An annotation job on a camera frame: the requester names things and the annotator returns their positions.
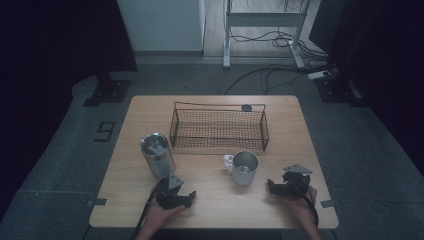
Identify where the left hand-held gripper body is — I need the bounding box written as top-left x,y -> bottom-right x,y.
154,173 -> 188,211

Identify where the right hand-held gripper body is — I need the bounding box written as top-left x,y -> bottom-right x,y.
279,163 -> 314,198

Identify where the steel mug with white handle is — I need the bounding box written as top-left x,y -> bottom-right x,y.
222,150 -> 260,187

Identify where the steel insulated tumbler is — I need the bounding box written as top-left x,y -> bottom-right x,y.
139,132 -> 177,180

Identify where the black wire mesh basket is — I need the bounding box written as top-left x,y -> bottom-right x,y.
168,101 -> 270,153

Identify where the person's left hand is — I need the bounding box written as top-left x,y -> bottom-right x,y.
145,201 -> 186,232

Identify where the person's right hand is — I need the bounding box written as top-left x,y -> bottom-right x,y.
283,185 -> 318,222

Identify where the black stand base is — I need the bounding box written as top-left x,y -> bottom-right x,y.
314,73 -> 369,108
82,71 -> 132,108

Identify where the white power strip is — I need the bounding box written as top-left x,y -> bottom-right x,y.
307,69 -> 332,81

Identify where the dark curtain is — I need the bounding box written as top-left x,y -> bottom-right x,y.
308,0 -> 424,174
0,0 -> 139,214

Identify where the white cabinet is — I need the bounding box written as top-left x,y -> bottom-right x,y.
115,0 -> 207,54

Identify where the left hand-held gripper cable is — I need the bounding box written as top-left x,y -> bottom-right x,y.
132,178 -> 166,240

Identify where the hand-held gripper cable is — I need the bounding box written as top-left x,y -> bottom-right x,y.
299,189 -> 320,229
132,178 -> 166,240

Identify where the right hand-held gripper cable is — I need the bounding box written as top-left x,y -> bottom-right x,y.
299,189 -> 320,229

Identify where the long black floor cable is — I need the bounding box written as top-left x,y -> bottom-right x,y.
223,63 -> 336,96

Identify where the tangle of floor cables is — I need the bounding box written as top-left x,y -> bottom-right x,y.
229,28 -> 333,63

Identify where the white metal desk frame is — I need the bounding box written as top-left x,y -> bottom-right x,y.
222,0 -> 313,70

